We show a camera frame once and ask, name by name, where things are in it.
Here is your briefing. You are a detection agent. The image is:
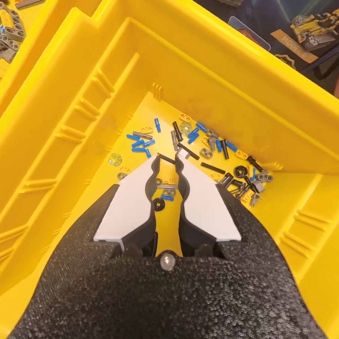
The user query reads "blue toy kit box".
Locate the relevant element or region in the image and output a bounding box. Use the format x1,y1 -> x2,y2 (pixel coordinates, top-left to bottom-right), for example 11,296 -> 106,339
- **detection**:
195,0 -> 339,94

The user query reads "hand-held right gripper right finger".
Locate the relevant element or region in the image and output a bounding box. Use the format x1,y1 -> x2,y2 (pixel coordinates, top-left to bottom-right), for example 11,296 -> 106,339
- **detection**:
174,154 -> 242,257

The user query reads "yellow plastic storage bin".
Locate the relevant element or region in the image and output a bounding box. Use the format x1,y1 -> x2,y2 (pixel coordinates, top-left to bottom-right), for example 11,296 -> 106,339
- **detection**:
0,0 -> 339,339
0,0 -> 104,117

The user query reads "heap of grey blue pieces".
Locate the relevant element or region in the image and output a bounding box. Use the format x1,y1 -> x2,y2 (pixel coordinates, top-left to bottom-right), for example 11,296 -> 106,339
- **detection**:
0,0 -> 45,64

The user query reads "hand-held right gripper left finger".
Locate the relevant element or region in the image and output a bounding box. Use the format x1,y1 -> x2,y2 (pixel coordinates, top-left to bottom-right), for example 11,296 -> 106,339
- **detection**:
93,154 -> 161,258

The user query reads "heap of blue black pins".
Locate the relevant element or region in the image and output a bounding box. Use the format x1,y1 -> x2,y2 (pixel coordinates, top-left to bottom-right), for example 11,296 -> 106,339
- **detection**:
108,112 -> 274,212

